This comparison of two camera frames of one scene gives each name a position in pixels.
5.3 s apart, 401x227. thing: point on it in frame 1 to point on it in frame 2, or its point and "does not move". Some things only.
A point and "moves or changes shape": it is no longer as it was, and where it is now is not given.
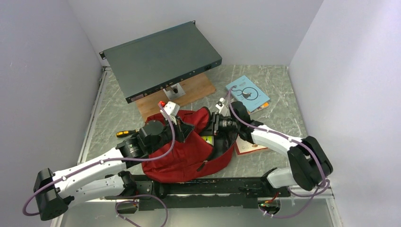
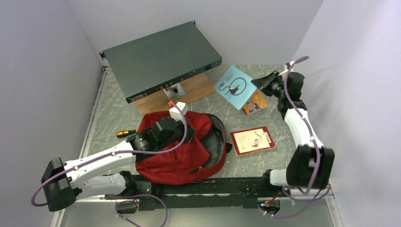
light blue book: [244, 91] to [235, 87]
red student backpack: [196, 155] moves or changes shape
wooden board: [194, 88] does not move
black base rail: [221, 194] does not move
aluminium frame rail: [82, 158] does not move
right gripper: [216, 130] to [264, 83]
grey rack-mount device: [147, 66] does not move
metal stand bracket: [175, 91] does not move
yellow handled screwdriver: [122, 133] does not move
